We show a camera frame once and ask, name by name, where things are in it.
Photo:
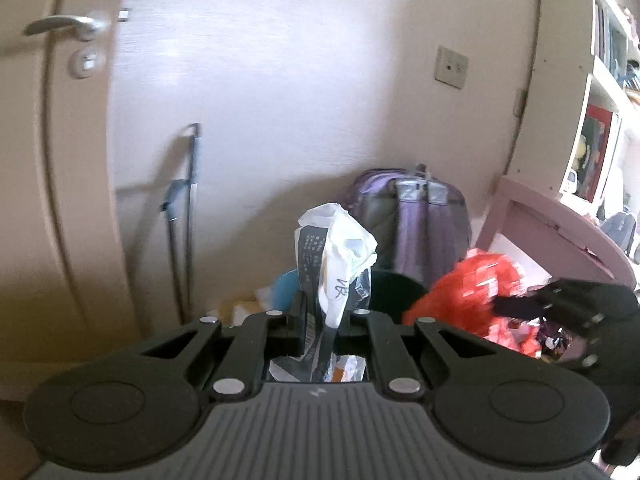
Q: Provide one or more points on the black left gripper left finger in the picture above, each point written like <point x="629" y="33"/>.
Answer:
<point x="297" y="325"/>

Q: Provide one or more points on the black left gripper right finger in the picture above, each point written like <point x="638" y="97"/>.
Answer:
<point x="355" y="323"/>

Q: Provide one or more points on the white black plastic wrapper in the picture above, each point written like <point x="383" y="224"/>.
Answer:
<point x="334" y="258"/>

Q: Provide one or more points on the red shiny snack bag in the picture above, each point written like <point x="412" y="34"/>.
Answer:
<point x="463" y="298"/>

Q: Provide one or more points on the pink wooden desk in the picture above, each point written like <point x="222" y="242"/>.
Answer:
<point x="561" y="241"/>

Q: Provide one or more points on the purple grey backpack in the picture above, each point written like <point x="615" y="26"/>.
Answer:
<point x="421" y="224"/>

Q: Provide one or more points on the grey metal crutch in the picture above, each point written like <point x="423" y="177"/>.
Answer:
<point x="178" y="207"/>

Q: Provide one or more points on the beige wooden door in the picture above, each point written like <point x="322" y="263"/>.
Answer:
<point x="65" y="295"/>

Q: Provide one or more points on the white bookshelf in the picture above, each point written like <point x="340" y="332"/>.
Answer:
<point x="576" y="103"/>

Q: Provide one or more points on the silver door lock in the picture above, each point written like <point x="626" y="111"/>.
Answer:
<point x="86" y="62"/>

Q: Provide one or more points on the beige wall switch plate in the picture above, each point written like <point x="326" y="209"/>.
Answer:
<point x="451" y="68"/>

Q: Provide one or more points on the silver door handle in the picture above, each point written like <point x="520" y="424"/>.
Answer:
<point x="84" y="27"/>

